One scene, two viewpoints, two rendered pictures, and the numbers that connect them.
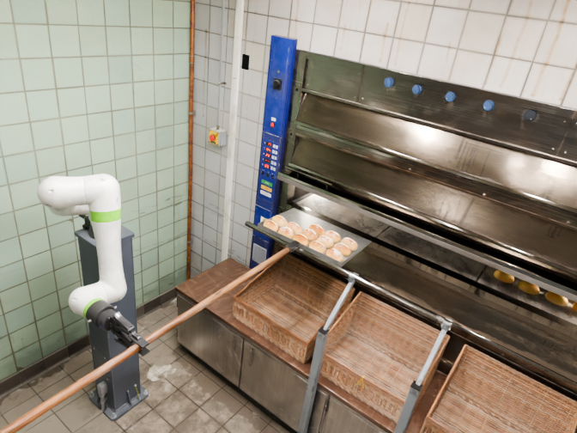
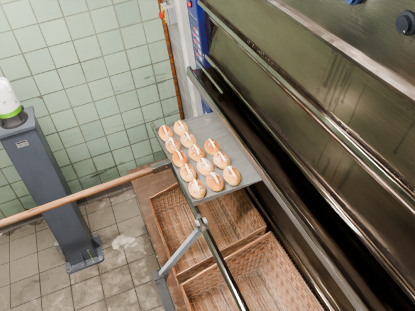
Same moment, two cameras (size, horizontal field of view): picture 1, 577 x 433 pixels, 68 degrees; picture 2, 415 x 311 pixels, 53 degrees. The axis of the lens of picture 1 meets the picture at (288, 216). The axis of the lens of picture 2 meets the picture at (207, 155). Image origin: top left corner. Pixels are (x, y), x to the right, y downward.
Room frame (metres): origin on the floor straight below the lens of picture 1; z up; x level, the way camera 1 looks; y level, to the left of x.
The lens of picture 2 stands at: (1.03, -1.11, 2.41)
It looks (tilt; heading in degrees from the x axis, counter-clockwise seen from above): 41 degrees down; 42
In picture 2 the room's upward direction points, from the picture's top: 9 degrees counter-clockwise
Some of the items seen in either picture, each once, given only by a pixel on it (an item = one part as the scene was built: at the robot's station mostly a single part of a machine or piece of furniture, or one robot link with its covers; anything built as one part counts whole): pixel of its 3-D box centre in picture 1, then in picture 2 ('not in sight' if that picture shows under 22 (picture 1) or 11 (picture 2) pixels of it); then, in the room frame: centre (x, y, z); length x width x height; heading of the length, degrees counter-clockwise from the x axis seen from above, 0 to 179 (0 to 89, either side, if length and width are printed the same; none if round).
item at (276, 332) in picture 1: (293, 301); (204, 219); (2.07, -0.10, 0.72); 0.56 x 0.49 x 0.28; 56
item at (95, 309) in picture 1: (102, 314); not in sight; (1.25, 0.66, 1.19); 0.12 x 0.06 x 0.09; 148
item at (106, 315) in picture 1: (112, 323); not in sight; (1.20, 0.60, 1.19); 0.09 x 0.07 x 0.08; 58
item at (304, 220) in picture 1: (314, 232); (209, 150); (2.12, -0.16, 1.19); 0.55 x 0.36 x 0.03; 58
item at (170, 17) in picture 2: (217, 137); (169, 13); (2.76, 0.55, 1.46); 0.10 x 0.07 x 0.10; 57
